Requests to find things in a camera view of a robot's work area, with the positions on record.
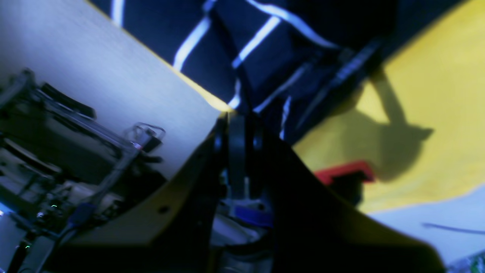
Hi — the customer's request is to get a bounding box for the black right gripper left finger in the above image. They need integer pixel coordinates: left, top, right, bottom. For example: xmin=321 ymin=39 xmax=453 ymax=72
xmin=44 ymin=114 xmax=228 ymax=273

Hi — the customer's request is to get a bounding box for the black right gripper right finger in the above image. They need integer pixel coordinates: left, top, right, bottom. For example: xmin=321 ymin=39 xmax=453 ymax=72
xmin=258 ymin=119 xmax=446 ymax=273

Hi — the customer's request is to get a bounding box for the navy white striped T-shirt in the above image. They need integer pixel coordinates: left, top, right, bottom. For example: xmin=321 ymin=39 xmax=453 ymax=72
xmin=90 ymin=0 xmax=459 ymax=144

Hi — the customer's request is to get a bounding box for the red black clamp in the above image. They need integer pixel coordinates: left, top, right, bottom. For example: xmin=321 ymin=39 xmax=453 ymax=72
xmin=314 ymin=160 xmax=375 ymax=207

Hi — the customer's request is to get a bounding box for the yellow table cloth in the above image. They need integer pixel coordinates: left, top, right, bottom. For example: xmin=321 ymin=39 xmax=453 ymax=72
xmin=85 ymin=0 xmax=485 ymax=215

